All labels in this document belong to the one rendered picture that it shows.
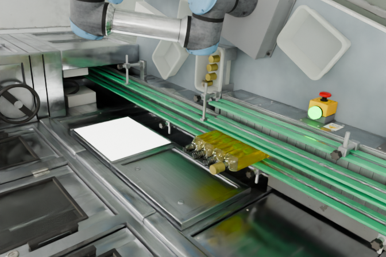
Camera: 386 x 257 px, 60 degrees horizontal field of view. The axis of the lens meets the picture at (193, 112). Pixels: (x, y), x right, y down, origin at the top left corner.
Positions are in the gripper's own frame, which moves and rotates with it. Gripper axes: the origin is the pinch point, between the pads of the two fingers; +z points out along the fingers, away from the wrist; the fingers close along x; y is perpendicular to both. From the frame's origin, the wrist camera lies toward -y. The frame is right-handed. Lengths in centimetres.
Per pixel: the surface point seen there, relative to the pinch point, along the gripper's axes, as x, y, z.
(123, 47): 43.1, 14.6, -13.1
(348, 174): 12, -128, -12
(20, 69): 40, 14, -72
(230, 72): 19, -62, 0
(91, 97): 74, 16, -35
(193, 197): 37, -97, -45
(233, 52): 10, -59, 2
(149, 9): 16.1, 4.2, -2.3
